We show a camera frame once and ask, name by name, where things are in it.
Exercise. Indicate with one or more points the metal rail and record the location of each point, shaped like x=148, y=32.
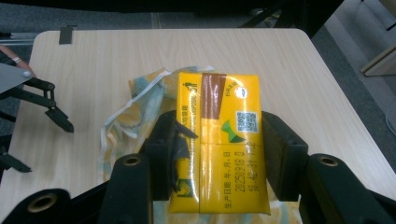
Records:
x=17, y=39

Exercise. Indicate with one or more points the grey tape strip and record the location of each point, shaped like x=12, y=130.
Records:
x=65, y=35

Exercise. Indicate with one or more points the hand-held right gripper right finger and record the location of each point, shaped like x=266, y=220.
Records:
x=281, y=155

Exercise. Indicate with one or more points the beige furniture edge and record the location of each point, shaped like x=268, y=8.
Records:
x=381, y=63

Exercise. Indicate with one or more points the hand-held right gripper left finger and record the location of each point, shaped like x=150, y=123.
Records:
x=160, y=149

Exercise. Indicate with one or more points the black stand legs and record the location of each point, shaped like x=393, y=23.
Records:
x=274, y=15

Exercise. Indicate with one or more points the lemon print cloth bag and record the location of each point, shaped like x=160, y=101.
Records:
x=137, y=115

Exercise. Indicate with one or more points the yellow tissue packet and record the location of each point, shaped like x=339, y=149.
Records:
x=229, y=146

